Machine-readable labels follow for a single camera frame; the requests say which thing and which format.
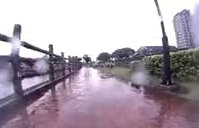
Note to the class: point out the dark green tree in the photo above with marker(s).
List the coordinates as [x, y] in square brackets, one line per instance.
[123, 53]
[87, 58]
[104, 56]

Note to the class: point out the grass strip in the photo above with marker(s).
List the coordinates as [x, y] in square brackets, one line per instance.
[122, 71]

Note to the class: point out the red paved path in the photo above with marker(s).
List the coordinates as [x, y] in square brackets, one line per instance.
[97, 100]

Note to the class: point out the low dark-roofed building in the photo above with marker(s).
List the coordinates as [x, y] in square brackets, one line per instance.
[153, 50]

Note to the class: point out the dark lamp pole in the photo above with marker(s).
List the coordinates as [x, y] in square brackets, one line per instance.
[166, 60]

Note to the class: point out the green hedge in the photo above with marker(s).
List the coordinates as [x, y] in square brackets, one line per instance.
[183, 63]

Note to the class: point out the tall pale high-rise building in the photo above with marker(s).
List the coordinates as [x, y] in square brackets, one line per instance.
[183, 30]

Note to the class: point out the dark wooden rail fence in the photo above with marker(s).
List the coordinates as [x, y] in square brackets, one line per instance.
[16, 66]

